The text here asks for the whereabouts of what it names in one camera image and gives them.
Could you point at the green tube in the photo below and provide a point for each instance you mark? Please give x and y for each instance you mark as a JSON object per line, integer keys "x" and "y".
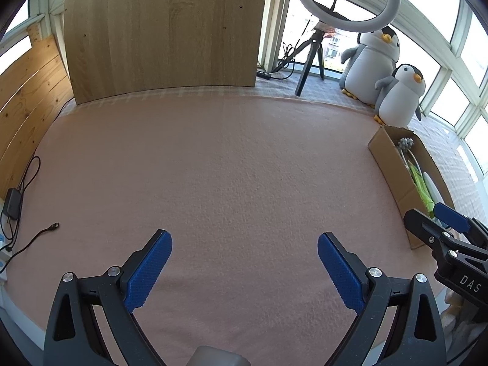
{"x": 422, "y": 190}

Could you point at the black tripod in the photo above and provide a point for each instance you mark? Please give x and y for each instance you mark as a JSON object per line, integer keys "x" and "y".
{"x": 315, "y": 51}

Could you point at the back grey penguin plush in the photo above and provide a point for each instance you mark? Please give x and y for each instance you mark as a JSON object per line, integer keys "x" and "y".
{"x": 374, "y": 57}

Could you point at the cardboard box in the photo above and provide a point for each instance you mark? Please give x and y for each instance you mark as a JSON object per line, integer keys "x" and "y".
{"x": 383, "y": 147}

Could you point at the white gloved right hand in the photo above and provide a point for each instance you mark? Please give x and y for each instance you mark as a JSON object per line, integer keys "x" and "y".
{"x": 463, "y": 324}

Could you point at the front grey penguin plush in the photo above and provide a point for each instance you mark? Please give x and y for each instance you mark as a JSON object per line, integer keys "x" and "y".
{"x": 399, "y": 96}

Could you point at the white power strip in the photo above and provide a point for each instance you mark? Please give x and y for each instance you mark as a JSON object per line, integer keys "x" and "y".
{"x": 4, "y": 257}

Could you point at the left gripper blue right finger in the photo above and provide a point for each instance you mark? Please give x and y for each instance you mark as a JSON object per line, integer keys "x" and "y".
{"x": 346, "y": 271}

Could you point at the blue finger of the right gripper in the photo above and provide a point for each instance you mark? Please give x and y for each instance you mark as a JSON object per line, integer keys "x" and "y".
{"x": 452, "y": 218}

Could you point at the grey roller massager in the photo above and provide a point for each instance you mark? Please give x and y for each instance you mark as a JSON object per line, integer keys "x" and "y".
{"x": 405, "y": 149}

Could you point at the grey penguin plush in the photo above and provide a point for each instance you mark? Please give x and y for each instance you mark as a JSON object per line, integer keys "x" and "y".
{"x": 399, "y": 96}
{"x": 374, "y": 57}

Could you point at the black power adapter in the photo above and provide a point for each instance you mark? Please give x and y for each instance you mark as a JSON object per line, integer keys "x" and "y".
{"x": 12, "y": 204}

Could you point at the light wood board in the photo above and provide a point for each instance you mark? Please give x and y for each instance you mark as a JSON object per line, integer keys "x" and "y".
{"x": 126, "y": 46}

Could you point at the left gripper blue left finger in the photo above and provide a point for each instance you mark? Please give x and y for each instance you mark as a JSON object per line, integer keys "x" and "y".
{"x": 143, "y": 268}

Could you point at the wooden slat headboard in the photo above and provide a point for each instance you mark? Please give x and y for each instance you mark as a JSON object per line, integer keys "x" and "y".
{"x": 34, "y": 88}

